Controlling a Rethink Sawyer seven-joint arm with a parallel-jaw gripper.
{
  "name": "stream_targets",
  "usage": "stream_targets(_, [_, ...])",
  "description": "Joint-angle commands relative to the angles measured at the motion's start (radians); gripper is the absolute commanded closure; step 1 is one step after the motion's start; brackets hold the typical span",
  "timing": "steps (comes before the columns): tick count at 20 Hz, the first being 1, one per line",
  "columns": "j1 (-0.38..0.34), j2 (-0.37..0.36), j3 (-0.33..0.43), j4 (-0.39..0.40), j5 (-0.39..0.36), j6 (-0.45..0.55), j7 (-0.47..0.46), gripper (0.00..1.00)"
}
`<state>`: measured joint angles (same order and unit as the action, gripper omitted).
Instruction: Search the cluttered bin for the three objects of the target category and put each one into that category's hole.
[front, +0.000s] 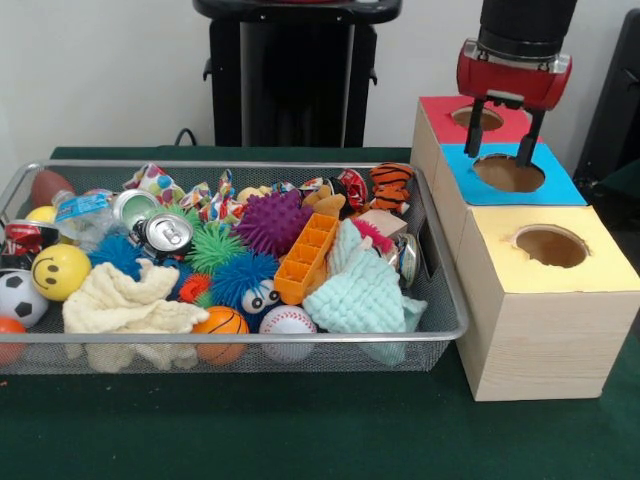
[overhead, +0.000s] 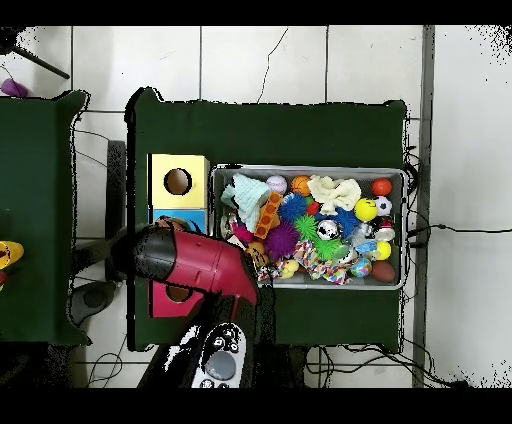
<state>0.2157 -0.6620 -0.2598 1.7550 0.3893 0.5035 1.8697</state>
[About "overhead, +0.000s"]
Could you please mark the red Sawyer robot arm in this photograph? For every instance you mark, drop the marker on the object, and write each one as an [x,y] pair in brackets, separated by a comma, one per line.
[204,264]

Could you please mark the wooden box with three holes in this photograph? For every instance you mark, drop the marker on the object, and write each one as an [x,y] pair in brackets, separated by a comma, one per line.
[192,202]

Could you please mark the shallow silver mesh bin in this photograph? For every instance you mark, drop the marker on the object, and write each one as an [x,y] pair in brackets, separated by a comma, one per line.
[380,171]

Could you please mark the black metal stand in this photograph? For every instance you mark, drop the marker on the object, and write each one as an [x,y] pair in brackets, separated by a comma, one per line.
[116,192]

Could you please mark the light blue knitted cloth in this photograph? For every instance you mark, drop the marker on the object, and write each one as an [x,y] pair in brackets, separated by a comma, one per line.
[248,196]

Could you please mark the orange plastic compartment tray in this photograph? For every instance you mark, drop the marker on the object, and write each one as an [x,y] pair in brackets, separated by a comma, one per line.
[268,215]

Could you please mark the dark gray round base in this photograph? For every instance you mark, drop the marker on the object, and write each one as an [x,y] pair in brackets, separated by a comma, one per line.
[94,298]

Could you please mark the small white baseball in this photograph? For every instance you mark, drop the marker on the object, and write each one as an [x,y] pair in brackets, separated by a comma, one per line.
[276,184]

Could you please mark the dark green table cloth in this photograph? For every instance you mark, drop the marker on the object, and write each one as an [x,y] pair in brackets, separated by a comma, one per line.
[264,132]
[36,220]

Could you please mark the small orange basketball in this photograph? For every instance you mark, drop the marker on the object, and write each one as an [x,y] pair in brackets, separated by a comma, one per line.
[300,185]

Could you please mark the cream waffle cloth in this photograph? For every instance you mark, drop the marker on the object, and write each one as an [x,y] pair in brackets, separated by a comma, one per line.
[336,194]

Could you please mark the yellow plastic cup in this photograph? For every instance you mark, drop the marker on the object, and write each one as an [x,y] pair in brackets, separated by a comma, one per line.
[10,254]

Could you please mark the yellow smiley ball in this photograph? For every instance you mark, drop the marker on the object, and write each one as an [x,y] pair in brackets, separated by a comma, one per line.
[364,210]

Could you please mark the purple toy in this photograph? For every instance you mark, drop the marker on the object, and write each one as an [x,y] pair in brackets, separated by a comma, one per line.
[14,88]

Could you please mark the small soccer ball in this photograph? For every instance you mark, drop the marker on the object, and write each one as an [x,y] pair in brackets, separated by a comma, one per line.
[383,205]

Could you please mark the black tripod leg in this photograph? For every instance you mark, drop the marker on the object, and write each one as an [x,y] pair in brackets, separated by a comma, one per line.
[40,61]

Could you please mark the plain orange ball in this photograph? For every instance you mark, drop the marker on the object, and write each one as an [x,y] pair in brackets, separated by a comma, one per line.
[381,186]

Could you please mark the small brown football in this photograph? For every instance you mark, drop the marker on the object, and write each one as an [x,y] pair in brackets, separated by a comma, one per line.
[382,271]

